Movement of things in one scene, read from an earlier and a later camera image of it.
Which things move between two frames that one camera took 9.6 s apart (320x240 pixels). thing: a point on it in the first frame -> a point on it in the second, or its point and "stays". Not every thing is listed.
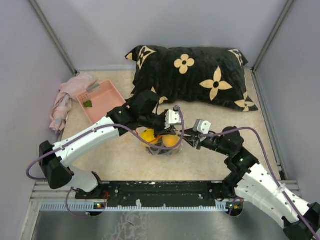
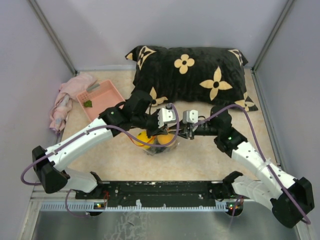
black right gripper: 192,138 -> 188,132
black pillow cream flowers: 211,76 stays
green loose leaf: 88,104 stays
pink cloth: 68,91 stays
